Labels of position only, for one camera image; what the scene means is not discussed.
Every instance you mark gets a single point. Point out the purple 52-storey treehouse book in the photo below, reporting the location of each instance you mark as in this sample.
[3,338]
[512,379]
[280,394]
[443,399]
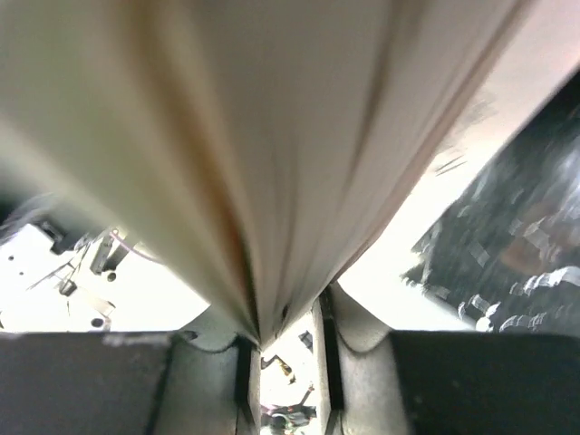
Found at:
[261,147]

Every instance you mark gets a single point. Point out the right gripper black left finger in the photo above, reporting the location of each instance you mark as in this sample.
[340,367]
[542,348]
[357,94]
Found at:
[128,383]

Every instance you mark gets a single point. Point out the black marble pattern mat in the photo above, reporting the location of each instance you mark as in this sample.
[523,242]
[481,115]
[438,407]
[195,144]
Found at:
[505,253]

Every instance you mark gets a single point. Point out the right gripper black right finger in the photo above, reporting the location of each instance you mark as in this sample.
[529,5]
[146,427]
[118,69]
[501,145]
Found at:
[375,380]

